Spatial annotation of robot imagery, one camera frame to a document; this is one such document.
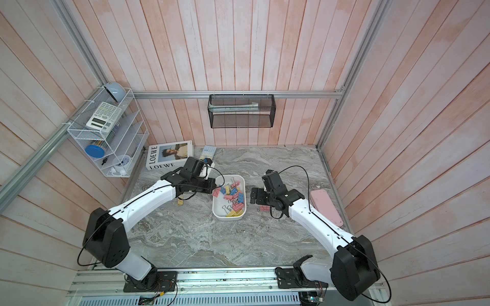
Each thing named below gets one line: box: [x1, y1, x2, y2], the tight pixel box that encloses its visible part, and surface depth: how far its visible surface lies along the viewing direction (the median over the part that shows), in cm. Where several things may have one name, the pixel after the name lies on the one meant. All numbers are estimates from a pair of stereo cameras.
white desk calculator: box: [85, 101, 123, 134], surface depth 77 cm
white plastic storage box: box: [212, 174, 247, 220], surface depth 96 cm
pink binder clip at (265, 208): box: [259, 205, 271, 212], surface depth 94 cm
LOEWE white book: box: [145, 140, 194, 171], surface depth 113 cm
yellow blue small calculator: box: [199, 145, 217, 161], surface depth 120 cm
